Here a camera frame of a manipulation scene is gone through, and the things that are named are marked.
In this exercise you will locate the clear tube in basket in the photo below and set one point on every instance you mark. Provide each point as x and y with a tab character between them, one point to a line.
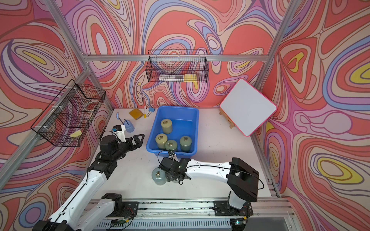
172	78

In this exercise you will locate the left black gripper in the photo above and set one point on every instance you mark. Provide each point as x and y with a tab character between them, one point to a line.
138	144

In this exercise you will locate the blue binder clip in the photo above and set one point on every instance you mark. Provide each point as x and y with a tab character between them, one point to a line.
151	110

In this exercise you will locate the white board pink frame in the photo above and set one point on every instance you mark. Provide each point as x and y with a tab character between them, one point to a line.
247	107

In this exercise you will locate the yellow sticky notes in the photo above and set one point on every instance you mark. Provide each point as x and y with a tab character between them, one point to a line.
190	78

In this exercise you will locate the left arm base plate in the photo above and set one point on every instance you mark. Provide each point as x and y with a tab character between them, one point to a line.
125	209

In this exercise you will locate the yellow-green tea canister back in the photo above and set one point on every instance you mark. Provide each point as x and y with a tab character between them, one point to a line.
166	125

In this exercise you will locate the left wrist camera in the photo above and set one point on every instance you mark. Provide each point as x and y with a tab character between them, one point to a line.
119	131

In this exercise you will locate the black wire basket left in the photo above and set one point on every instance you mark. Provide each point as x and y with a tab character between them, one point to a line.
76	106

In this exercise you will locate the wooden easel stand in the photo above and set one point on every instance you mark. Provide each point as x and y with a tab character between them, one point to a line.
231	123

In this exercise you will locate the green circuit board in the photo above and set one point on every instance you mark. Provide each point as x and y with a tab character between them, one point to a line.
119	223

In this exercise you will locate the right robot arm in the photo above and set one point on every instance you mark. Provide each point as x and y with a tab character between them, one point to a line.
242	179

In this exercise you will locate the black wire basket back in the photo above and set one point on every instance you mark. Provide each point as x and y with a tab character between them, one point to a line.
177	62

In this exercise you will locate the yellow-green tea canister front-left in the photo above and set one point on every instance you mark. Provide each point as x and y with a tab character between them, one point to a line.
161	140

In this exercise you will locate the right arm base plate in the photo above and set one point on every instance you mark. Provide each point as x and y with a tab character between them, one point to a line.
222	208

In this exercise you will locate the yellow-green tea canister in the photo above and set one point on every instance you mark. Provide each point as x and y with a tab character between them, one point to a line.
161	140
166	125

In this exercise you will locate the green tea canister front-right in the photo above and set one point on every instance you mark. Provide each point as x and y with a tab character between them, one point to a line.
185	144

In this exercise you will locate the black wire basket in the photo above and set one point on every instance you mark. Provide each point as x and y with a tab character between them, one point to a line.
177	62
76	106

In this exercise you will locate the blue plastic basket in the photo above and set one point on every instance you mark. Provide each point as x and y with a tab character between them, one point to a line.
185	122

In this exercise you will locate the blue bottle with brush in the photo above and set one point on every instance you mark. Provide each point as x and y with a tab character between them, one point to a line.
126	123

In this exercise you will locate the aluminium rail base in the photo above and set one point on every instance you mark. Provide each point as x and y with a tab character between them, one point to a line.
269	214

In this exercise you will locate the yellow square pad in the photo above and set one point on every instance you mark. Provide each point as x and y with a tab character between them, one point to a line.
136	113

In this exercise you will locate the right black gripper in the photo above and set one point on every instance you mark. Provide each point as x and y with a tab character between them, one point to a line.
170	177

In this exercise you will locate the green tea canister front-middle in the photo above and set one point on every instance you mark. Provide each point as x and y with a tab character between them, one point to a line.
171	145

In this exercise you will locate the yellow sponge in basket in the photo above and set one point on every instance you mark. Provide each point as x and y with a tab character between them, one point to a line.
76	134

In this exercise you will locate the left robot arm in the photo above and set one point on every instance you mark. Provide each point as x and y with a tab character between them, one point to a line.
70	217

